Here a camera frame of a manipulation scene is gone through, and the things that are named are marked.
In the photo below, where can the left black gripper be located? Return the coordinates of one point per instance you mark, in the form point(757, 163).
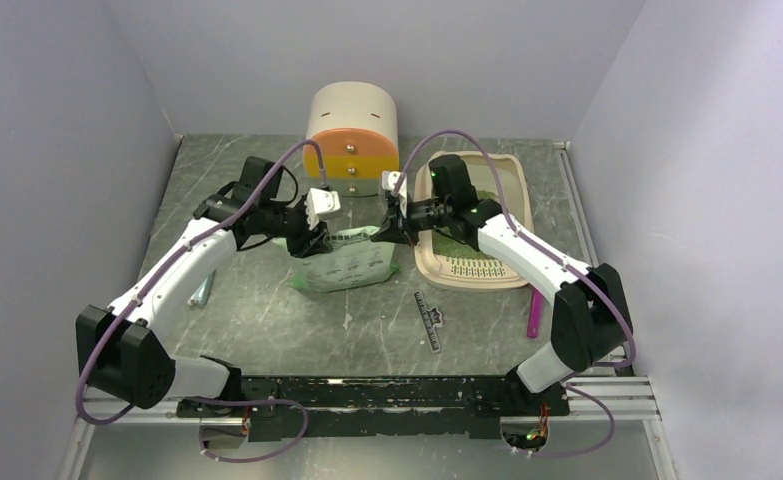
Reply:
point(309, 242)

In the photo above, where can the black mounting rail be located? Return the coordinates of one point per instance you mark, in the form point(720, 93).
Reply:
point(391, 406)

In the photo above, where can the magenta plastic scoop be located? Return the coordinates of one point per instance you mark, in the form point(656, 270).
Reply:
point(537, 304)

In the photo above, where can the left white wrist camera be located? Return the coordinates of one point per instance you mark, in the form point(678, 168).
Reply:
point(321, 205)

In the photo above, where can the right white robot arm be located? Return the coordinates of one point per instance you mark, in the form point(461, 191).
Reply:
point(589, 313)

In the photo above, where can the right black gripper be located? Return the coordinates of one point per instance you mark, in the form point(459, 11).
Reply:
point(396, 229)

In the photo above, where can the green litter bag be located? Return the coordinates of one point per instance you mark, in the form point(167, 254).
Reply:
point(354, 261)

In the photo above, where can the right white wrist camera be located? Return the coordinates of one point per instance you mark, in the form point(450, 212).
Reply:
point(394, 186)

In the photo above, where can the beige litter box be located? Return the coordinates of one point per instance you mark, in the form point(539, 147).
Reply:
point(447, 264)

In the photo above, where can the beige orange drawer cabinet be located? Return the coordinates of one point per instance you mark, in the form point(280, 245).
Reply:
point(355, 125)

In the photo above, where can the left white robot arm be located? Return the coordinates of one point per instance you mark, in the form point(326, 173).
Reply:
point(120, 347)

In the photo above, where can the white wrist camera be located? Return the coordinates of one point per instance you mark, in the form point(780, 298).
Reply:
point(394, 186)
point(321, 205)

